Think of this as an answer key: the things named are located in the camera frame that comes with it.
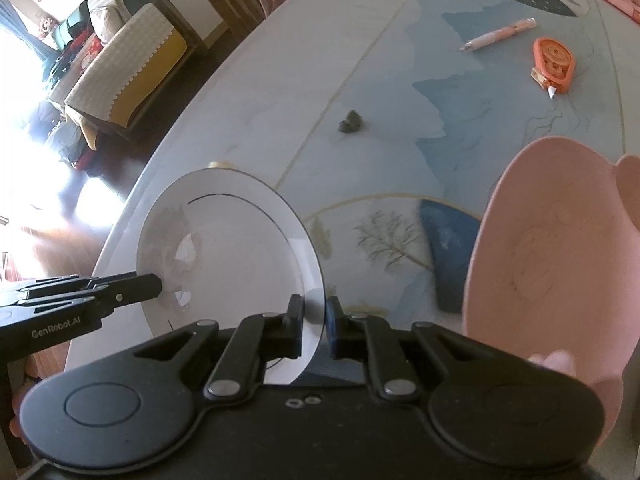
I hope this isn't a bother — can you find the white round plate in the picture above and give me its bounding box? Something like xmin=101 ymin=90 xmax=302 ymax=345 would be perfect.
xmin=136 ymin=167 xmax=327 ymax=387

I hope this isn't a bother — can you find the pile of clothes and bags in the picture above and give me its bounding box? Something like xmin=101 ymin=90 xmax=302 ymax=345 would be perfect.
xmin=50 ymin=0 xmax=103 ymax=81

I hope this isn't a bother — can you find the pink pen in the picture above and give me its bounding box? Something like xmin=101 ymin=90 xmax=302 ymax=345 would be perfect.
xmin=458 ymin=17 xmax=537 ymax=52

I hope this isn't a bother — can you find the wooden chair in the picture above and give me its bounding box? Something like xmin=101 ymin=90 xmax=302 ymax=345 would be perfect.
xmin=201 ymin=0 xmax=267 ymax=50

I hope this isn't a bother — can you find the orange correction tape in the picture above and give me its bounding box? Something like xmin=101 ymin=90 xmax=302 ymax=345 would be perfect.
xmin=530 ymin=36 xmax=577 ymax=100

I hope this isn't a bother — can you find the dark bag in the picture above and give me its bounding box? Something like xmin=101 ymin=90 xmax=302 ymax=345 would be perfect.
xmin=47 ymin=120 xmax=103 ymax=173

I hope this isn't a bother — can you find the sofa with quilted white cover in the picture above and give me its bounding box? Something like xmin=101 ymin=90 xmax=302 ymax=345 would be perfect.
xmin=64 ymin=2 xmax=189 ymax=142

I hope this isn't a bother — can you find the pink animal-shaped plate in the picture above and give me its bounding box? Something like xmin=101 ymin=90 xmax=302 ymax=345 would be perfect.
xmin=462 ymin=136 xmax=640 ymax=441

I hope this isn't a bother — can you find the beige sofa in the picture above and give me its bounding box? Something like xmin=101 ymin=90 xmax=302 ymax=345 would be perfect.
xmin=87 ymin=0 xmax=168 ymax=46

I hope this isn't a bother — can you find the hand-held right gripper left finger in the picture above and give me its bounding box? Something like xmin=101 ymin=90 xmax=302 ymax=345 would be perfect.
xmin=134 ymin=295 xmax=304 ymax=400

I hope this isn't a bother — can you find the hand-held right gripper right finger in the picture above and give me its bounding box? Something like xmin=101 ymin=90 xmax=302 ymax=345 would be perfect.
xmin=325 ymin=296 xmax=528 ymax=403

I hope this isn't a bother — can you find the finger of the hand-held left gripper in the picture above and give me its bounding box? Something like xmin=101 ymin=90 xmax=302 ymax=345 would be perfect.
xmin=0 ymin=272 xmax=164 ymax=322

